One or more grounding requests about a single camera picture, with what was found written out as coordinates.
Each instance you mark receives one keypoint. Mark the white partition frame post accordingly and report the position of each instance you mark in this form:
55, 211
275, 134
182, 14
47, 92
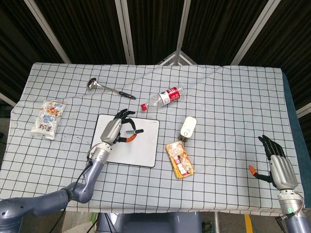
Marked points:
182, 26
48, 34
126, 31
252, 34

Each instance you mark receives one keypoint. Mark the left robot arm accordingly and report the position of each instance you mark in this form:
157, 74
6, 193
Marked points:
90, 174

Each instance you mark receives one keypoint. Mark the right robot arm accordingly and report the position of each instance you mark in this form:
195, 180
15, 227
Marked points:
297, 218

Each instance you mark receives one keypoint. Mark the white table leg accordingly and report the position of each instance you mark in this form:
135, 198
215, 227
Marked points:
217, 223

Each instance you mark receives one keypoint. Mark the white partition foot bracket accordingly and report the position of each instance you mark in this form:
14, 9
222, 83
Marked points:
178, 58

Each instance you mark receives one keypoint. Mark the white drawing tablet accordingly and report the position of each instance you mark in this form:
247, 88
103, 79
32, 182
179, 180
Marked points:
145, 148

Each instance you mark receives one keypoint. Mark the green whiteboard marker black cap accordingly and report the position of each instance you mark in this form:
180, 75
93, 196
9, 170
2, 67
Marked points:
133, 131

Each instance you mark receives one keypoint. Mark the checkered blue tablecloth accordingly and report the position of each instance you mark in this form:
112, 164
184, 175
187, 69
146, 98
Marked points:
218, 121

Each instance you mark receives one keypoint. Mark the clear plastic bottle red label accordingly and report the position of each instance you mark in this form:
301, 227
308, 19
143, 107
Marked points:
167, 97

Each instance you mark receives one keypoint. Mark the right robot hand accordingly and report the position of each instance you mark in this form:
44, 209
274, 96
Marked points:
283, 170

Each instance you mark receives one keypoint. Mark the white snack bag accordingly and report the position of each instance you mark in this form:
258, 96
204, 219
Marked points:
48, 119

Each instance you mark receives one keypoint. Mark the orange snack packet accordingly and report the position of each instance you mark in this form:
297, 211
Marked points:
179, 159

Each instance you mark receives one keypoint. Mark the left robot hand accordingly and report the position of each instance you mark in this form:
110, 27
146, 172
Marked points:
111, 131

